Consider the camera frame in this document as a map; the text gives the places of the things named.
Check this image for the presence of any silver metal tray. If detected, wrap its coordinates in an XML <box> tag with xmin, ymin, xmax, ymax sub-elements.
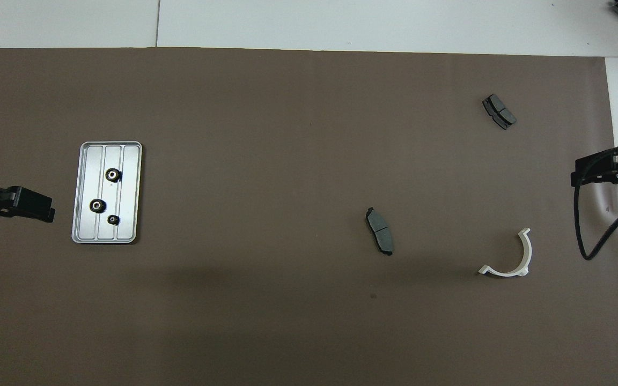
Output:
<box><xmin>71</xmin><ymin>141</ymin><xmax>143</xmax><ymax>245</ymax></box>

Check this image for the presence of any short grey brake pad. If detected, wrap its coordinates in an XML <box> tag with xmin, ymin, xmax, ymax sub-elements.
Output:
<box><xmin>482</xmin><ymin>93</ymin><xmax>518</xmax><ymax>130</ymax></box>

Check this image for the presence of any long grey brake pad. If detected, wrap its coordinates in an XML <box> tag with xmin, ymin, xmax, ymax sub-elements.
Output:
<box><xmin>365</xmin><ymin>206</ymin><xmax>395</xmax><ymax>257</ymax></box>

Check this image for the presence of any brown paper table mat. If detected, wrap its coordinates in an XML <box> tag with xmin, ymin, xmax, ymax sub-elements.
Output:
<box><xmin>0</xmin><ymin>47</ymin><xmax>618</xmax><ymax>386</ymax></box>

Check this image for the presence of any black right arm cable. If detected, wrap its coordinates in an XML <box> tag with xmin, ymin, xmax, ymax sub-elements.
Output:
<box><xmin>573</xmin><ymin>142</ymin><xmax>618</xmax><ymax>262</ymax></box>

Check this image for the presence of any white semicircular plastic bracket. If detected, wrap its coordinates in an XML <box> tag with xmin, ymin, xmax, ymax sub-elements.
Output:
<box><xmin>478</xmin><ymin>227</ymin><xmax>533</xmax><ymax>278</ymax></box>

